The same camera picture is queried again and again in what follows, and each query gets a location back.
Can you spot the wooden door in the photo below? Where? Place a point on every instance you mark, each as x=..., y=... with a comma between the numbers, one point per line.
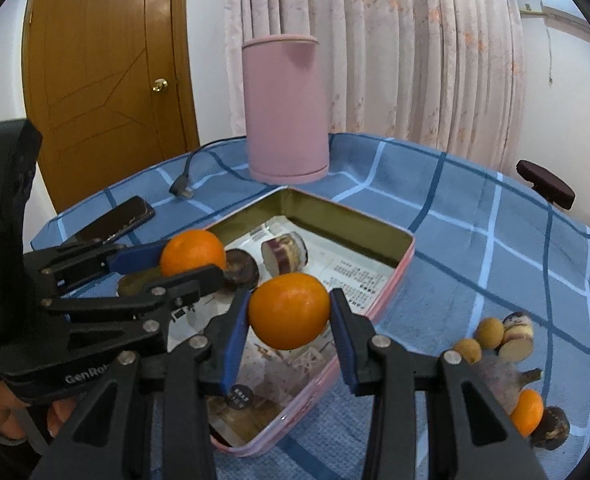
x=105, y=70

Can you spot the longan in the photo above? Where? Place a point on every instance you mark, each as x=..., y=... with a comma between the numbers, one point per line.
x=490, y=333
x=468, y=351

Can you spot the brass door knob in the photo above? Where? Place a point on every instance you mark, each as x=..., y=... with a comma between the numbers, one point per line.
x=160, y=86

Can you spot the small orange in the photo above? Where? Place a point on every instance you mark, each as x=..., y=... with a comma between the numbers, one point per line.
x=529, y=412

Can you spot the black smartphone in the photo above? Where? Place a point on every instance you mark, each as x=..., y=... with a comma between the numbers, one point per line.
x=115, y=220

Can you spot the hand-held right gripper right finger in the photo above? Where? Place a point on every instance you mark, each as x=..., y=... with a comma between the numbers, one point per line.
x=342, y=332

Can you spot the pink metal tin box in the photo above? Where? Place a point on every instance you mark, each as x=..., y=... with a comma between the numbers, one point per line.
x=375, y=240

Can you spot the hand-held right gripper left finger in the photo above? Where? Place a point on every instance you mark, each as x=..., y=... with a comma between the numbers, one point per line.
x=235, y=332

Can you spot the floral pink curtain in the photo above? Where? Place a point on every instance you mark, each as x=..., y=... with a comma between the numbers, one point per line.
x=400, y=50

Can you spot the white air conditioner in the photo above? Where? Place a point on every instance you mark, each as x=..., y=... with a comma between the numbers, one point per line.
x=560, y=5

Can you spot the large orange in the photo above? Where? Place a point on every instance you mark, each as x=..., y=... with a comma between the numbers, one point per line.
x=190, y=252
x=287, y=312

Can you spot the dark brown stool seat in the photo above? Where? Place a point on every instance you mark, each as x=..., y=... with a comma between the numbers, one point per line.
x=545, y=182

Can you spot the pink cylindrical canister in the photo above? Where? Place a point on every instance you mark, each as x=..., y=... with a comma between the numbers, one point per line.
x=285, y=110

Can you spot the dark water chestnut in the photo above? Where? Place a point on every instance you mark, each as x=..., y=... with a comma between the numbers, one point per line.
x=552, y=427
x=242, y=267

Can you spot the printed paper liner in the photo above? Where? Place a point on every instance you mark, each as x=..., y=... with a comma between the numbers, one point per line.
x=357, y=280

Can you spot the blue plaid tablecloth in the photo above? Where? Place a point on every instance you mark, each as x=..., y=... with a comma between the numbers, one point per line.
x=475, y=240

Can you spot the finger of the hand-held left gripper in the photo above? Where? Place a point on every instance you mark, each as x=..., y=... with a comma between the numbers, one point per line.
x=137, y=256
x=185, y=285

